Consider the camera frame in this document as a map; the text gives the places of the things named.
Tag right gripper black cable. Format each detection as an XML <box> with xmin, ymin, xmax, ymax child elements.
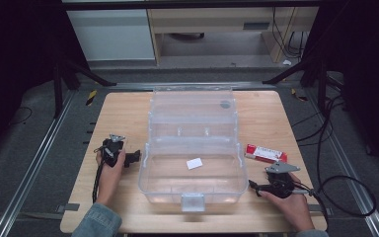
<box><xmin>292</xmin><ymin>175</ymin><xmax>378</xmax><ymax>228</ymax></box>

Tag person's left hand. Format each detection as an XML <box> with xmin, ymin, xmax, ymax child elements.
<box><xmin>95</xmin><ymin>148</ymin><xmax>127</xmax><ymax>207</ymax></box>

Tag short metal floor rail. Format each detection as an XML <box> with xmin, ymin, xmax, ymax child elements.
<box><xmin>111</xmin><ymin>81</ymin><xmax>278</xmax><ymax>92</ymax></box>

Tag white cabinet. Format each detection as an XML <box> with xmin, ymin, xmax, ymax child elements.
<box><xmin>66</xmin><ymin>9</ymin><xmax>156</xmax><ymax>62</ymax></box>

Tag left gripper braided black cable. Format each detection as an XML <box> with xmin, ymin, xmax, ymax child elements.
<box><xmin>91</xmin><ymin>147</ymin><xmax>109</xmax><ymax>204</ymax></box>

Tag red and white packet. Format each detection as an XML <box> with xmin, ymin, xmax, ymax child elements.
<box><xmin>244</xmin><ymin>143</ymin><xmax>289</xmax><ymax>165</ymax></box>

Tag black metal stand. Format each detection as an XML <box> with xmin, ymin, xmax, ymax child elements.
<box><xmin>52</xmin><ymin>54</ymin><xmax>118</xmax><ymax>119</ymax></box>
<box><xmin>262</xmin><ymin>53</ymin><xmax>331</xmax><ymax>115</ymax></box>

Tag grey tape strip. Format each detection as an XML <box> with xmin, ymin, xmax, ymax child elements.
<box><xmin>55</xmin><ymin>202</ymin><xmax>81</xmax><ymax>213</ymax></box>
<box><xmin>307</xmin><ymin>203</ymin><xmax>333</xmax><ymax>213</ymax></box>

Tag yellow and black tape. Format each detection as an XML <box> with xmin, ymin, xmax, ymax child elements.
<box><xmin>85</xmin><ymin>89</ymin><xmax>99</xmax><ymax>108</ymax></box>
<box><xmin>290</xmin><ymin>87</ymin><xmax>309</xmax><ymax>103</ymax></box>

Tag person's right hand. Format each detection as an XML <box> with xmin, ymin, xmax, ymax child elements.
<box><xmin>259</xmin><ymin>173</ymin><xmax>316</xmax><ymax>232</ymax></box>

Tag white paper label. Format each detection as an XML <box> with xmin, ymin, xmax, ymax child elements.
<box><xmin>186</xmin><ymin>157</ymin><xmax>204</xmax><ymax>171</ymax></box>

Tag clear plastic storage box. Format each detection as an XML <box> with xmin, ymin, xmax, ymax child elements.
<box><xmin>137</xmin><ymin>85</ymin><xmax>250</xmax><ymax>212</ymax></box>

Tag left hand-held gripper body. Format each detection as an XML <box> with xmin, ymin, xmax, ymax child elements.
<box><xmin>101</xmin><ymin>132</ymin><xmax>126</xmax><ymax>168</ymax></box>

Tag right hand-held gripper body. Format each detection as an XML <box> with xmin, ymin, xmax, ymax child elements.
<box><xmin>258</xmin><ymin>160</ymin><xmax>301</xmax><ymax>199</ymax></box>

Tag bundle of black floor cables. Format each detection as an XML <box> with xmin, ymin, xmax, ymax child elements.
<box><xmin>290</xmin><ymin>93</ymin><xmax>347</xmax><ymax>148</ymax></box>

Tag long metal floor rail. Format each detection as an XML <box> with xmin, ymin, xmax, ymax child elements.
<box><xmin>0</xmin><ymin>90</ymin><xmax>77</xmax><ymax>237</ymax></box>
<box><xmin>304</xmin><ymin>88</ymin><xmax>379</xmax><ymax>237</ymax></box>

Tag black hanging cables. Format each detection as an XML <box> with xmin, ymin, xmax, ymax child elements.
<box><xmin>270</xmin><ymin>7</ymin><xmax>310</xmax><ymax>60</ymax></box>

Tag thin black floor cable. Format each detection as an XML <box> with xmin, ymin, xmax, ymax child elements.
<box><xmin>7</xmin><ymin>106</ymin><xmax>34</xmax><ymax>126</ymax></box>

